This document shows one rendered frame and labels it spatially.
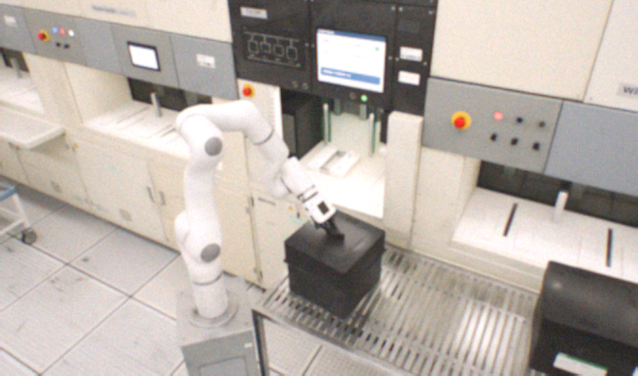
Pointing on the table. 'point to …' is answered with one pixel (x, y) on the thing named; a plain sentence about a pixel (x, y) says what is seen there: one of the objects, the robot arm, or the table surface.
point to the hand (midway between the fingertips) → (333, 230)
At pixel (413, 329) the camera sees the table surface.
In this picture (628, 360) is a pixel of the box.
